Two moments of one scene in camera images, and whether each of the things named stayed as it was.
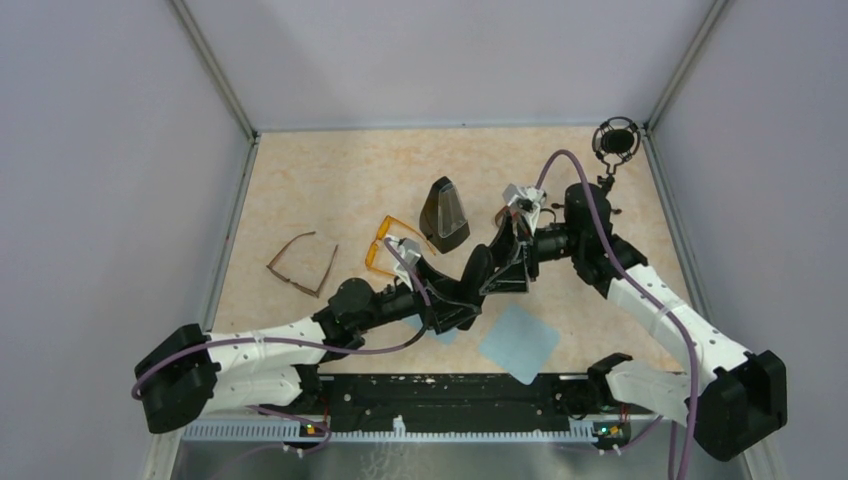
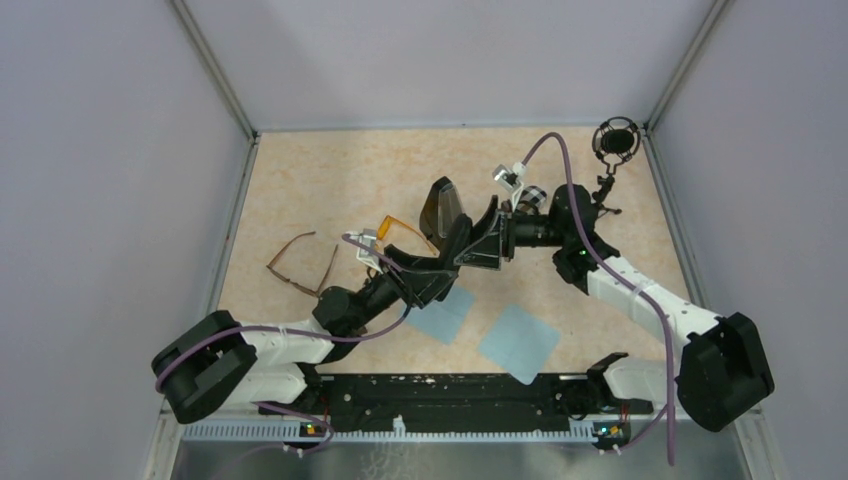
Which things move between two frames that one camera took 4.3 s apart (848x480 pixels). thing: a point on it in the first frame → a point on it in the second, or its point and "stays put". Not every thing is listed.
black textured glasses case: [480, 263] → [459, 240]
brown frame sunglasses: [279, 252] stays put
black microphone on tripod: [615, 141] stays put
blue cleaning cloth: [520, 344] stays put
